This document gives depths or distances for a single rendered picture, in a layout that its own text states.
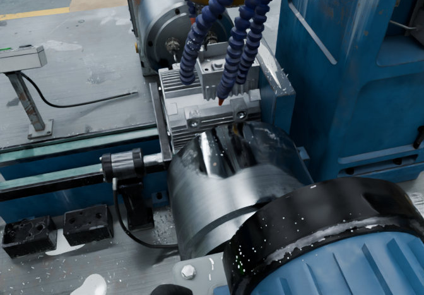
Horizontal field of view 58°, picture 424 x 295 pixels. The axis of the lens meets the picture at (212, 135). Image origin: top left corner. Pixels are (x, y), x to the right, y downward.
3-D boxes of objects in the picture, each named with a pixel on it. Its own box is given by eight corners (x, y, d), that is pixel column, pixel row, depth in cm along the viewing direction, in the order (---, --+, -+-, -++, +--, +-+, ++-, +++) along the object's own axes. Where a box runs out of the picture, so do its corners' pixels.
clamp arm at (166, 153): (176, 168, 79) (161, 90, 96) (175, 158, 76) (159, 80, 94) (159, 171, 78) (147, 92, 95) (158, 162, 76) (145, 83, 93)
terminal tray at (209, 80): (244, 64, 90) (245, 38, 85) (258, 93, 83) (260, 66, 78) (194, 72, 88) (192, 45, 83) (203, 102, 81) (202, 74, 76)
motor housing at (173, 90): (238, 102, 104) (240, 41, 90) (259, 154, 91) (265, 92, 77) (164, 114, 101) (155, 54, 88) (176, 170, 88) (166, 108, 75)
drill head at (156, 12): (211, 21, 135) (209, -54, 116) (239, 85, 110) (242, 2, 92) (140, 31, 131) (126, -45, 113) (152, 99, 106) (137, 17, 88)
